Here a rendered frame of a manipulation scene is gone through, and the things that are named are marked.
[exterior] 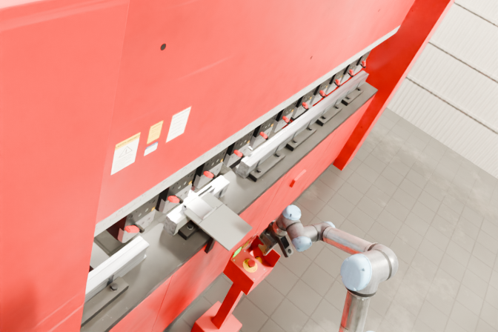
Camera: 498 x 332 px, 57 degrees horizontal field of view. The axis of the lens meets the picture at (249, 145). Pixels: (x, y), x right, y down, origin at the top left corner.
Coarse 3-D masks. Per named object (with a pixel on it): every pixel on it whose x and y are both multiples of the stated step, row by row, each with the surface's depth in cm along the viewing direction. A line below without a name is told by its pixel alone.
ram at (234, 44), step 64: (192, 0) 104; (256, 0) 129; (320, 0) 170; (384, 0) 249; (128, 64) 99; (192, 64) 122; (256, 64) 158; (320, 64) 224; (128, 128) 115; (192, 128) 147; (128, 192) 137
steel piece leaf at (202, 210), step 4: (196, 200) 205; (200, 200) 206; (188, 204) 202; (192, 204) 203; (196, 204) 203; (200, 204) 204; (204, 204) 205; (192, 208) 201; (196, 208) 202; (200, 208) 202; (204, 208) 203; (208, 208) 204; (212, 208) 204; (196, 212) 200; (200, 212) 201; (204, 212) 201; (208, 212) 202; (212, 212) 203; (200, 216) 199; (204, 216) 197
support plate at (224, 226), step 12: (216, 204) 207; (192, 216) 198; (216, 216) 202; (228, 216) 204; (204, 228) 195; (216, 228) 197; (228, 228) 199; (240, 228) 201; (252, 228) 204; (216, 240) 193; (228, 240) 194
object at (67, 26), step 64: (0, 0) 43; (64, 0) 48; (128, 0) 56; (0, 64) 46; (64, 64) 54; (0, 128) 51; (64, 128) 61; (0, 192) 58; (64, 192) 70; (0, 256) 66; (64, 256) 83; (0, 320) 78; (64, 320) 101
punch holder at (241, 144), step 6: (252, 132) 200; (240, 138) 193; (246, 138) 198; (234, 144) 191; (240, 144) 197; (246, 144) 204; (228, 150) 194; (240, 150) 202; (246, 150) 209; (228, 156) 196; (234, 156) 200; (228, 162) 198
